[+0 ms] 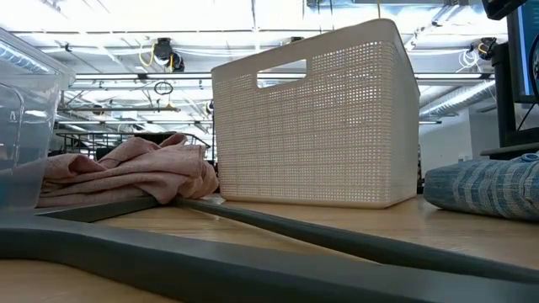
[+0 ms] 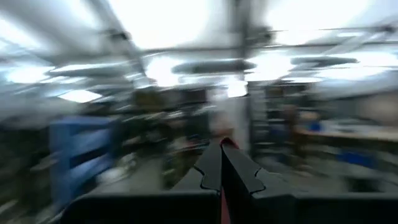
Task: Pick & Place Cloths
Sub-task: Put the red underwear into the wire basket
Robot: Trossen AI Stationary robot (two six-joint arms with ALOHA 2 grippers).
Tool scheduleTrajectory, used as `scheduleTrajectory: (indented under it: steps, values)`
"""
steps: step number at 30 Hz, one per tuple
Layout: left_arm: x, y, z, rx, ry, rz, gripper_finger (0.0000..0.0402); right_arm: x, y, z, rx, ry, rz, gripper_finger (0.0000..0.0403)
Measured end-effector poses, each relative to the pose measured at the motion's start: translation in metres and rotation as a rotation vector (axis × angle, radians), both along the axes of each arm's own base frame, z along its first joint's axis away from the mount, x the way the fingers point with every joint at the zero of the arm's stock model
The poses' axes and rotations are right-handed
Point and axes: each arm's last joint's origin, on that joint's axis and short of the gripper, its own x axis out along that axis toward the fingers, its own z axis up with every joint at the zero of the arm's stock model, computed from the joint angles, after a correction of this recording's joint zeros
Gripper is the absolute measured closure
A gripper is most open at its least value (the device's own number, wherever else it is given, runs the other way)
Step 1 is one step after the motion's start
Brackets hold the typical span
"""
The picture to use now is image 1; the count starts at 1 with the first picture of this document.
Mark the dark grey desk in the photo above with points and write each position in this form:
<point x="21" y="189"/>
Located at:
<point x="513" y="151"/>

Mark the clear plastic bin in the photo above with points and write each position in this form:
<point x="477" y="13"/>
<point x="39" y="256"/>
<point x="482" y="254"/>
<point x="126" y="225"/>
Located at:
<point x="25" y="126"/>

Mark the pink button shirt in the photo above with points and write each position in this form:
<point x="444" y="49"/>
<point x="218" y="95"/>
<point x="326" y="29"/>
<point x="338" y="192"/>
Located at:
<point x="126" y="172"/>

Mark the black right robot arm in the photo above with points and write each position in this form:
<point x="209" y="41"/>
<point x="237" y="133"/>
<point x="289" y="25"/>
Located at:
<point x="501" y="8"/>

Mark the black monitor stand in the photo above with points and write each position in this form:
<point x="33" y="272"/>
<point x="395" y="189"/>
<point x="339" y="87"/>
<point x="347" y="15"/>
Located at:
<point x="503" y="105"/>

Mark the black computer monitor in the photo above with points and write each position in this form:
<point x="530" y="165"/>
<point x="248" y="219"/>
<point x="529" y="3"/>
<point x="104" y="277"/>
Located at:
<point x="526" y="50"/>

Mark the grey clothes hanger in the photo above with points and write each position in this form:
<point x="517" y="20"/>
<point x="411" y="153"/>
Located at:
<point x="168" y="261"/>

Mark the blue striped shirt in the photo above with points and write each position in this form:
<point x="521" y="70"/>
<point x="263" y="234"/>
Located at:
<point x="484" y="189"/>

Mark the white perforated plastic basket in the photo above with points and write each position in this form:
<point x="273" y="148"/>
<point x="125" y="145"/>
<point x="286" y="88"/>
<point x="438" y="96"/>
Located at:
<point x="358" y="105"/>

